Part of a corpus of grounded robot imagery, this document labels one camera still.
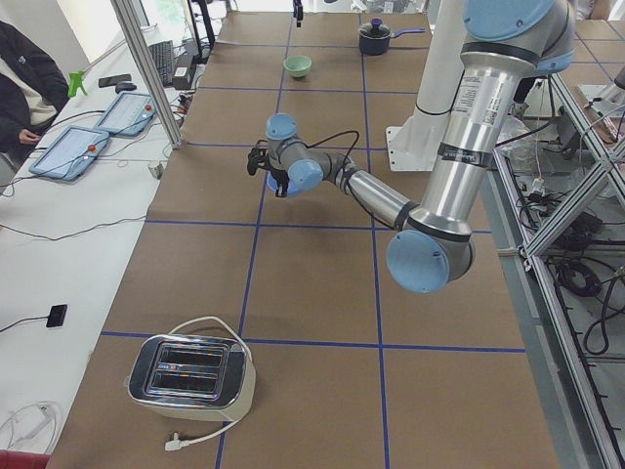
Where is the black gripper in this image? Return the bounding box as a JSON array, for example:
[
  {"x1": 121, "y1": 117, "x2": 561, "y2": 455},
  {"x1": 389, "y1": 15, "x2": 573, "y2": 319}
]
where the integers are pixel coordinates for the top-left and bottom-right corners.
[{"x1": 246, "y1": 141, "x2": 288, "y2": 197}]

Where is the silver white toaster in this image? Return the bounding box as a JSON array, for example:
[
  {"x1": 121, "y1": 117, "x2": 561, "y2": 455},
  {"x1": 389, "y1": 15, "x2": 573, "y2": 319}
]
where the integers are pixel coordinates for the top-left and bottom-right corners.
[{"x1": 127, "y1": 334, "x2": 256, "y2": 422}]

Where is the seated person in black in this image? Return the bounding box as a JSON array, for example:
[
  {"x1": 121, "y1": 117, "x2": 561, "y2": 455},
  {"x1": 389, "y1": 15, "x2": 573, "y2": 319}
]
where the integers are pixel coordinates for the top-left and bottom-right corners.
[{"x1": 1, "y1": 22, "x2": 68, "y2": 169}]

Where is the dark blue pot with lid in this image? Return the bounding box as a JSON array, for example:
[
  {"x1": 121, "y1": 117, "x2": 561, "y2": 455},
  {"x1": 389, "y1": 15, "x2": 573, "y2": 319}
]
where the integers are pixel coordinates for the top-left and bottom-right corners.
[{"x1": 358, "y1": 18, "x2": 427, "y2": 56}]

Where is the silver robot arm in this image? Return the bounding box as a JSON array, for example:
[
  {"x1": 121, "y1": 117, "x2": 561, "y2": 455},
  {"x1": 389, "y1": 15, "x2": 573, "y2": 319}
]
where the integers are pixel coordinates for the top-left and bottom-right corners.
[{"x1": 247, "y1": 1, "x2": 575, "y2": 293}]

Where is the blue tablet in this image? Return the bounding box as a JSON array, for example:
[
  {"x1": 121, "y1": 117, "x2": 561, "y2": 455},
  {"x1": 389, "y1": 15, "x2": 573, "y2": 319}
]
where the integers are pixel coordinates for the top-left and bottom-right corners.
[
  {"x1": 28, "y1": 125, "x2": 110, "y2": 181},
  {"x1": 94, "y1": 91, "x2": 155, "y2": 137}
]

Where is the black computer mouse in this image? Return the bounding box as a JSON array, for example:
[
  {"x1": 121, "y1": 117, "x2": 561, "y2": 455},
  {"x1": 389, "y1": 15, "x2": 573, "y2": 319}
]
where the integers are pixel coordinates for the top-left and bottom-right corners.
[{"x1": 115, "y1": 81, "x2": 137, "y2": 94}]

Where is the aluminium frame post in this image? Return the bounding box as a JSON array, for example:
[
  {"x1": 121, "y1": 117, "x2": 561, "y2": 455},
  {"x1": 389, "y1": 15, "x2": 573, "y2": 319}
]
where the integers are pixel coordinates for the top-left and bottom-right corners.
[{"x1": 110, "y1": 0, "x2": 184, "y2": 149}]

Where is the blue bowl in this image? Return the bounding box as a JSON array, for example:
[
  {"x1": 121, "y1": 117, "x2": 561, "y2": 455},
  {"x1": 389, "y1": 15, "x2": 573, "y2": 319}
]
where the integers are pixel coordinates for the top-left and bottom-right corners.
[{"x1": 267, "y1": 175, "x2": 301, "y2": 197}]

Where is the small black square device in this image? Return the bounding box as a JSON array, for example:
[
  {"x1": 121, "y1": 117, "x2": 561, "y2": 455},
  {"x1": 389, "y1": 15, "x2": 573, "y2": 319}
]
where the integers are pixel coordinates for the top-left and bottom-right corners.
[{"x1": 46, "y1": 304, "x2": 67, "y2": 328}]

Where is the green spray clamp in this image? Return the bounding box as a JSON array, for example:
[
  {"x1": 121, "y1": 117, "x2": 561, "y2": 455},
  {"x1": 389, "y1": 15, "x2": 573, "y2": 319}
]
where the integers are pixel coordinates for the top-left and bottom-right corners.
[{"x1": 67, "y1": 70, "x2": 87, "y2": 98}]

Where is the blue tablet near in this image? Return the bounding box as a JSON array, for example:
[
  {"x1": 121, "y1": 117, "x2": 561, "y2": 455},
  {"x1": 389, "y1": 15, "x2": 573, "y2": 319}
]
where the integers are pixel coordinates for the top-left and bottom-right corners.
[{"x1": 28, "y1": 125, "x2": 110, "y2": 181}]

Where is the green bowl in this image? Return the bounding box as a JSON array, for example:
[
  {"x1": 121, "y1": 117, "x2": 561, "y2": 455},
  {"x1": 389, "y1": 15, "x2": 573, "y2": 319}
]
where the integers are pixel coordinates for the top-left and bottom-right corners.
[{"x1": 283, "y1": 55, "x2": 313, "y2": 79}]

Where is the black smartphone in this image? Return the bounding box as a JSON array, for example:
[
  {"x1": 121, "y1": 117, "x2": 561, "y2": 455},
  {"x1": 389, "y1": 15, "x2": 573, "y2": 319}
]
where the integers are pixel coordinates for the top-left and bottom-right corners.
[{"x1": 98, "y1": 73, "x2": 132, "y2": 88}]

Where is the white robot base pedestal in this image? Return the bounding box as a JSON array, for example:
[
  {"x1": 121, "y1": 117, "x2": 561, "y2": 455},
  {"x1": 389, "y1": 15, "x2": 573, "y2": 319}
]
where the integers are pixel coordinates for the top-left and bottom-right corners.
[{"x1": 387, "y1": 0, "x2": 466, "y2": 172}]

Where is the blue tablet far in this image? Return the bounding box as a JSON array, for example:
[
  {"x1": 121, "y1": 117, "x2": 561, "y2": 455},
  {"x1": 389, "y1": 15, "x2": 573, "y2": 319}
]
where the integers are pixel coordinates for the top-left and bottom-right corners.
[{"x1": 94, "y1": 91, "x2": 155, "y2": 137}]

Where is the black keyboard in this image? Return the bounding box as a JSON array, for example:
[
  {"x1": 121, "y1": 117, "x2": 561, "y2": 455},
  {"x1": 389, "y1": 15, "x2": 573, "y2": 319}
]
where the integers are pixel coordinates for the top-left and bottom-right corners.
[{"x1": 147, "y1": 40, "x2": 175, "y2": 86}]

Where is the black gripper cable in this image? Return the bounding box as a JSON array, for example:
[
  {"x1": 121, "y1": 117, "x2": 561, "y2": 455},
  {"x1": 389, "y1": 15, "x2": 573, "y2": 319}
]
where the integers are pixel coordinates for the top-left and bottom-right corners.
[{"x1": 305, "y1": 129, "x2": 360, "y2": 170}]

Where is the aluminium frame rack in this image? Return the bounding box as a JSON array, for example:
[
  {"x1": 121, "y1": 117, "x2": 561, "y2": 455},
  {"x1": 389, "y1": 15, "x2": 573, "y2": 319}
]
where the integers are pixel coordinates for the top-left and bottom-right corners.
[{"x1": 491, "y1": 64, "x2": 624, "y2": 468}]

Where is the white toaster power cable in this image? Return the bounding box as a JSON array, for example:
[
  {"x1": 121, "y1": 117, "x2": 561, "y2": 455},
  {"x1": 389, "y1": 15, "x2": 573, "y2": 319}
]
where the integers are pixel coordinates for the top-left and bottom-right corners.
[{"x1": 164, "y1": 316, "x2": 242, "y2": 452}]

